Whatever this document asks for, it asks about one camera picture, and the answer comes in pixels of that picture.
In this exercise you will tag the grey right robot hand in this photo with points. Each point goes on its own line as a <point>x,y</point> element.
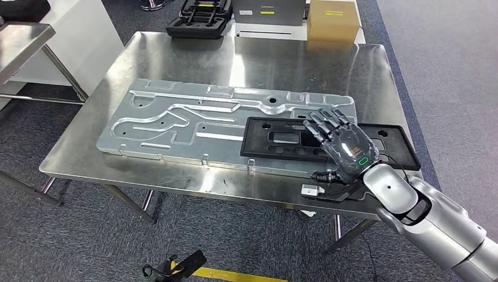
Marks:
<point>350,150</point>

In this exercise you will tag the yellow floor tape marking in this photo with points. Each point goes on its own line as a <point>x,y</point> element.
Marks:
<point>233,275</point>

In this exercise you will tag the stamped sheet metal panel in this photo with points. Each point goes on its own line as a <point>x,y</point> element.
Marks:
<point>155,116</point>

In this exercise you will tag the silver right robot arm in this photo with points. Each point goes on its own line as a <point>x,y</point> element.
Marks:
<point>389,188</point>

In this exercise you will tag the black right wrist camera bracket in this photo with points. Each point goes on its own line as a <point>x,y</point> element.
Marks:
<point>334,196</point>

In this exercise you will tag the stainless steel workbench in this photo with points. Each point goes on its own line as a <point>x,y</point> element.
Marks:
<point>194,58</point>

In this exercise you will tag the chrome stand base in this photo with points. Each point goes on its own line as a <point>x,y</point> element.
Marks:
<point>151,4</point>

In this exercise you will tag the black plastic plate frame part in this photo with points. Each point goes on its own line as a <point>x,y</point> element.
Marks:
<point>256,148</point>

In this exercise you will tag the grey box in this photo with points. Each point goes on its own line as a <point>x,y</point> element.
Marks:
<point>268,15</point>

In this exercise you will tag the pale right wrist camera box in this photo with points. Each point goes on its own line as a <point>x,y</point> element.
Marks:
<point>311,190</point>

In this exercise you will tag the brown cardboard box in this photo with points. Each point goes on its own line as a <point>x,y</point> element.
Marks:
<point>332,27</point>

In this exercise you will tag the black foam case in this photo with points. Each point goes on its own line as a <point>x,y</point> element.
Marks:
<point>194,29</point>

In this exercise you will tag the white cabinet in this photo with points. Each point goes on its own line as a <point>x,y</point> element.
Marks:
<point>89,43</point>

